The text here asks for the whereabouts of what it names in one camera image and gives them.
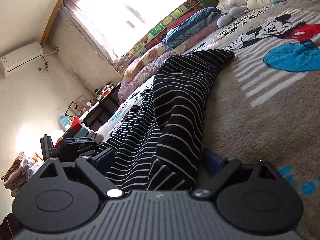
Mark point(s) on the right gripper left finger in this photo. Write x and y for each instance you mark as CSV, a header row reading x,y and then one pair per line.
x,y
94,169

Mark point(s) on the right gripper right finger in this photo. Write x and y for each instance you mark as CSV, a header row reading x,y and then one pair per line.
x,y
215,173

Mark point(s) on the black white striped garment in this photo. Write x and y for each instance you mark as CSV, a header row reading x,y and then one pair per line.
x,y
159,143

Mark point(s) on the stack of folded clothes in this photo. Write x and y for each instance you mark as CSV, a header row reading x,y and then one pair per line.
x,y
79,130

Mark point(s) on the dark side desk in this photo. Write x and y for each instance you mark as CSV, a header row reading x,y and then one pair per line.
x,y
102,110

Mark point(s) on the Mickey Mouse bed blanket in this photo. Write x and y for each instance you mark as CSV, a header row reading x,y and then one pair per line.
x,y
264,104

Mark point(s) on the pink floral quilt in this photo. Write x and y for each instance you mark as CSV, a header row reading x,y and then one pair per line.
x,y
127,88

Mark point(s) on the yellow patterned pillow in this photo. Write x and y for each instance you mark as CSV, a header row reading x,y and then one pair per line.
x,y
138,64

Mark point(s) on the white air conditioner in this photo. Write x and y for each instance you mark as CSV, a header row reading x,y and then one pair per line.
x,y
19,57

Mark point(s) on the sheer curtain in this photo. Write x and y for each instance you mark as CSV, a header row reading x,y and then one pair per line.
x,y
92,33

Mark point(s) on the blue folded blanket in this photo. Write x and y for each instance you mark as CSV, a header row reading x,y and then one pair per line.
x,y
192,25

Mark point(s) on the colourful alphabet foam mat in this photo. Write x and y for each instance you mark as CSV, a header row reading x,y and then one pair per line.
x,y
159,31

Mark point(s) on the grey plush toy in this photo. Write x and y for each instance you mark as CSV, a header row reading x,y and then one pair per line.
x,y
233,14

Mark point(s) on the window with wooden frame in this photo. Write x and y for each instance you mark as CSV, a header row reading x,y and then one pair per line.
x,y
125,22

